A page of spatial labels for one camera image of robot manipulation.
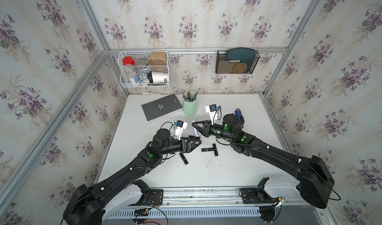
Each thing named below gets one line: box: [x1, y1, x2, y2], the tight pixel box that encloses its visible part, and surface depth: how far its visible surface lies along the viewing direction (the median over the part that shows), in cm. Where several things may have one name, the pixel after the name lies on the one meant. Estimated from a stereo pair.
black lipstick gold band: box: [179, 152, 189, 166], surface depth 87 cm
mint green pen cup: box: [182, 90, 198, 116], surface depth 102 cm
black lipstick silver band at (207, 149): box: [200, 147, 215, 152], surface depth 90 cm
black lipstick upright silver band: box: [212, 143, 219, 157], surface depth 90 cm
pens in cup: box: [181, 89, 198, 103], surface depth 103 cm
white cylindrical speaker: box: [148, 70, 169, 84], surface depth 95 cm
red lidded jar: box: [122, 56, 136, 66], surface depth 94 cm
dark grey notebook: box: [141, 93, 184, 122], surface depth 110 cm
